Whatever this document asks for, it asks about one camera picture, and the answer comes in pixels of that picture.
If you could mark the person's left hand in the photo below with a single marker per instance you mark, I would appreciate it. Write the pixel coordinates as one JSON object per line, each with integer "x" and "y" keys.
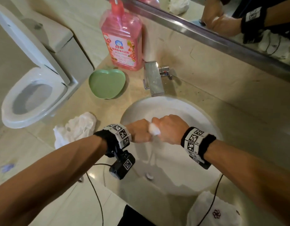
{"x": 138, "y": 130}

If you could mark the person's right hand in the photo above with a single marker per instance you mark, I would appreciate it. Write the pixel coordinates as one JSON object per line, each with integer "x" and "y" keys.
{"x": 172, "y": 129}

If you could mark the person's left fingers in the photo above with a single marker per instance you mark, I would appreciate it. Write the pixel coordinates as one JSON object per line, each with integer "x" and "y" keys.
{"x": 148, "y": 136}

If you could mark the person's right fingers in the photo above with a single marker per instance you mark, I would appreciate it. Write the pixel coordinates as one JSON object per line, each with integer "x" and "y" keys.
{"x": 155, "y": 121}

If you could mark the small white wet wad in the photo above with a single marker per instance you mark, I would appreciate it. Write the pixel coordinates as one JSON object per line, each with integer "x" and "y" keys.
{"x": 154, "y": 130}

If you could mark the person's left forearm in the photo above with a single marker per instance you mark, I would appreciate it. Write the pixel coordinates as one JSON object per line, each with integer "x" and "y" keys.
{"x": 48, "y": 178}

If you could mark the person's right forearm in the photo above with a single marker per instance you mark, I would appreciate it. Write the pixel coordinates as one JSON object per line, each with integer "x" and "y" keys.
{"x": 253, "y": 176}

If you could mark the black marker wristband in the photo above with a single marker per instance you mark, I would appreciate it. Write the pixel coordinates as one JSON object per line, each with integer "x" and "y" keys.
{"x": 196, "y": 141}
{"x": 118, "y": 136}

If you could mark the white round sink basin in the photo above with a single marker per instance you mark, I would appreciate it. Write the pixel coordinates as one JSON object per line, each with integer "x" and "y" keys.
{"x": 173, "y": 167}

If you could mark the sink drain stopper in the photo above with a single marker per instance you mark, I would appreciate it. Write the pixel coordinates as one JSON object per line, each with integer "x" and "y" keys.
{"x": 149, "y": 176}

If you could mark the chrome square faucet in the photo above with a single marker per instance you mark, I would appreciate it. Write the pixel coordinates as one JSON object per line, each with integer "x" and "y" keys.
{"x": 154, "y": 78}

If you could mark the green apple-shaped dish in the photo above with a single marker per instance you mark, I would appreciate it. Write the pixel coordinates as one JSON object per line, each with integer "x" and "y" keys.
{"x": 107, "y": 83}

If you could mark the crumpled white cloth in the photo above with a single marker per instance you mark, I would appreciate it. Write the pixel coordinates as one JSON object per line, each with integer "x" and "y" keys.
{"x": 75, "y": 129}

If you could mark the pink liquid soap bottle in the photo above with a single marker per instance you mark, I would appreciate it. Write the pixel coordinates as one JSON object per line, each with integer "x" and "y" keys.
{"x": 122, "y": 37}

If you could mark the white towel with flower embroidery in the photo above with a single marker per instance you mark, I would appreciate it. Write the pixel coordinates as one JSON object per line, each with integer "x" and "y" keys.
{"x": 213, "y": 211}

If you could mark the white toilet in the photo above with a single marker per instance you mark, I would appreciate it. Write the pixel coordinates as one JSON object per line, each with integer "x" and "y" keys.
{"x": 39, "y": 91}

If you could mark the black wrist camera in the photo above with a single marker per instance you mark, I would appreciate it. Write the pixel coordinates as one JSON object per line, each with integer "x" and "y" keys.
{"x": 122, "y": 164}
{"x": 202, "y": 164}

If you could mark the wall mirror with metal frame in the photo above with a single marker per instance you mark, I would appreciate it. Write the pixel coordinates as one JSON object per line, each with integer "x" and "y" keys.
{"x": 229, "y": 35}

